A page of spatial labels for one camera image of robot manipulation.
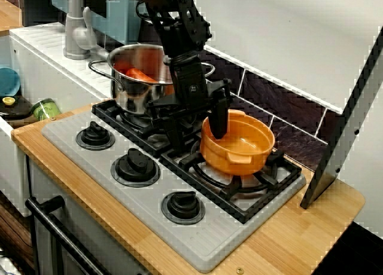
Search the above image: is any white sink unit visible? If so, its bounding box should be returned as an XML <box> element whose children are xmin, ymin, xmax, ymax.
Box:
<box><xmin>0</xmin><ymin>20</ymin><xmax>120</xmax><ymax>219</ymax></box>

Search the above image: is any teal plate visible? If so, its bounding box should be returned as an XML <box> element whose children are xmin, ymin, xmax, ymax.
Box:
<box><xmin>0</xmin><ymin>67</ymin><xmax>22</xmax><ymax>98</ymax></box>

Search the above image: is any wooden shelf board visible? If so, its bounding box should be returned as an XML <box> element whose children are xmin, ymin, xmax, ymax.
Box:
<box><xmin>0</xmin><ymin>0</ymin><xmax>23</xmax><ymax>36</ymax></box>

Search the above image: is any green can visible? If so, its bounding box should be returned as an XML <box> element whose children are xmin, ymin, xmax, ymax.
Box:
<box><xmin>31</xmin><ymin>97</ymin><xmax>63</xmax><ymax>122</ymax></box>

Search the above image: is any teal box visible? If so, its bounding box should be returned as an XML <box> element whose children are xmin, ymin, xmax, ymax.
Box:
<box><xmin>50</xmin><ymin>0</ymin><xmax>143</xmax><ymax>45</ymax></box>

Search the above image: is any black stove knob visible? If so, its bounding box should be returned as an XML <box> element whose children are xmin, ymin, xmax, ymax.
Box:
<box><xmin>74</xmin><ymin>121</ymin><xmax>116</xmax><ymax>151</ymax></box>
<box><xmin>110</xmin><ymin>148</ymin><xmax>162</xmax><ymax>188</ymax></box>
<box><xmin>160</xmin><ymin>190</ymin><xmax>206</xmax><ymax>227</ymax></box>

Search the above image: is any stainless steel pot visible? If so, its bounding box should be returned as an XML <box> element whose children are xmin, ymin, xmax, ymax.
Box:
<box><xmin>88</xmin><ymin>44</ymin><xmax>216</xmax><ymax>116</ymax></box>

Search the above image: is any orange toy carrot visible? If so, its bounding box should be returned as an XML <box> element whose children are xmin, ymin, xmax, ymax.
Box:
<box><xmin>124</xmin><ymin>68</ymin><xmax>158</xmax><ymax>84</ymax></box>

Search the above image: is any orange plastic pot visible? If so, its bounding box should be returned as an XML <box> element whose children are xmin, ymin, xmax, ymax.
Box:
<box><xmin>199</xmin><ymin>109</ymin><xmax>276</xmax><ymax>176</ymax></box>

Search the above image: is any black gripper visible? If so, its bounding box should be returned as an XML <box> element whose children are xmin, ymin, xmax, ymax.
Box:
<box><xmin>148</xmin><ymin>55</ymin><xmax>234</xmax><ymax>156</ymax></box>

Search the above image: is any white oven door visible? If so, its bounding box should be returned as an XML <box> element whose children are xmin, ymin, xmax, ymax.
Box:
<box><xmin>28</xmin><ymin>158</ymin><xmax>150</xmax><ymax>275</ymax></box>

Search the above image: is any black oven door handle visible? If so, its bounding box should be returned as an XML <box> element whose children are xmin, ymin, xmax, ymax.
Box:
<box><xmin>25</xmin><ymin>195</ymin><xmax>111</xmax><ymax>275</ymax></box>

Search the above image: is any black dish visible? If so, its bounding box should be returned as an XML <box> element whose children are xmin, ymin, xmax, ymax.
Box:
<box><xmin>0</xmin><ymin>95</ymin><xmax>34</xmax><ymax>120</ymax></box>

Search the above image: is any wooden countertop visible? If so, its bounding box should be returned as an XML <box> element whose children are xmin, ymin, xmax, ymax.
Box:
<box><xmin>11</xmin><ymin>103</ymin><xmax>366</xmax><ymax>275</ymax></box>

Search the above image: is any grey stove top plate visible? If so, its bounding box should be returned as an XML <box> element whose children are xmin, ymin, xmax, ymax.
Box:
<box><xmin>41</xmin><ymin>109</ymin><xmax>308</xmax><ymax>274</ymax></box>

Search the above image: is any dark tile backsplash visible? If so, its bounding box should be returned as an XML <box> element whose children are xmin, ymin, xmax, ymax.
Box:
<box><xmin>95</xmin><ymin>17</ymin><xmax>342</xmax><ymax>173</ymax></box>

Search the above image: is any grey toy faucet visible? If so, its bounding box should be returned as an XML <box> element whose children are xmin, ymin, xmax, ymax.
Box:
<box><xmin>62</xmin><ymin>0</ymin><xmax>97</xmax><ymax>60</ymax></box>

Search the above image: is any black burner grate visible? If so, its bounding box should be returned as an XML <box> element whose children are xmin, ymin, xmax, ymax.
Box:
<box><xmin>91</xmin><ymin>99</ymin><xmax>222</xmax><ymax>158</ymax></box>
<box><xmin>160</xmin><ymin>124</ymin><xmax>303</xmax><ymax>225</ymax></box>

